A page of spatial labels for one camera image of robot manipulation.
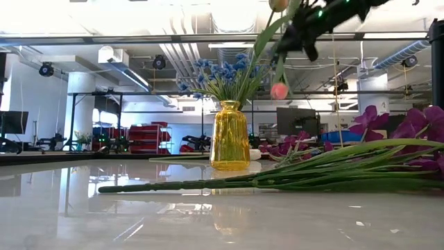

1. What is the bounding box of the black table frame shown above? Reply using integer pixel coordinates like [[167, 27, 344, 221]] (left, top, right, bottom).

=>
[[0, 151, 212, 167]]

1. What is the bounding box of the green potted plant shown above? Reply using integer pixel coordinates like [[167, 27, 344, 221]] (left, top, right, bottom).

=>
[[73, 130, 94, 151]]

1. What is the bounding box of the white ceiling unit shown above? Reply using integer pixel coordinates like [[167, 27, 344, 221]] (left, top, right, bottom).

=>
[[97, 46, 130, 65]]

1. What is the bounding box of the purple artificial flower bunch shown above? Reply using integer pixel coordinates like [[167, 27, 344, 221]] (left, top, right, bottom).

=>
[[98, 105, 444, 192], [258, 130, 334, 163]]

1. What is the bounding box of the dark computer monitor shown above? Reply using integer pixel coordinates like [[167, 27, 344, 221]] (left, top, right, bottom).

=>
[[276, 107, 322, 138], [0, 110, 30, 135]]

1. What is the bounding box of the pink artificial tulip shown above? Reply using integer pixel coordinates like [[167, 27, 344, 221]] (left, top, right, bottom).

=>
[[269, 51, 291, 101]]

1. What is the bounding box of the red tool cart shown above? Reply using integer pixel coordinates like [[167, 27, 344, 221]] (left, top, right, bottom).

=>
[[127, 121, 172, 155]]

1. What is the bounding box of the blue striped air duct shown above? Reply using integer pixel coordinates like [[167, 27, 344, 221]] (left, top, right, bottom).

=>
[[373, 40, 432, 70]]

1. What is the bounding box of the black rig post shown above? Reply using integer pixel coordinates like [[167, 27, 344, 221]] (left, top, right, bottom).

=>
[[0, 51, 8, 102], [427, 17, 444, 109]]

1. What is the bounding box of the grey rig crossbar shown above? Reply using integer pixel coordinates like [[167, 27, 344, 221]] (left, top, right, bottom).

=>
[[0, 32, 429, 45]]

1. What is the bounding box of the blue storage bins row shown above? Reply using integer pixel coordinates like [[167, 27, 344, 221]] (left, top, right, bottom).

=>
[[319, 129, 366, 144]]

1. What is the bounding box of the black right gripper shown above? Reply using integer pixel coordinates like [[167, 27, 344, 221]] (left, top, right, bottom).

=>
[[275, 0, 391, 63]]

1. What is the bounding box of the yellow ribbed glass vase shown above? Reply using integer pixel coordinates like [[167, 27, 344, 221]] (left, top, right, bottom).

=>
[[210, 99, 251, 172]]

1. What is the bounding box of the white artificial tulip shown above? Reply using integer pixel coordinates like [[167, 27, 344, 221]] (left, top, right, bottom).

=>
[[235, 0, 301, 102]]

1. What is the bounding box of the silver ventilation duct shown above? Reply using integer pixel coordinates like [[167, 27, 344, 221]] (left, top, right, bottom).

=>
[[216, 47, 251, 70]]

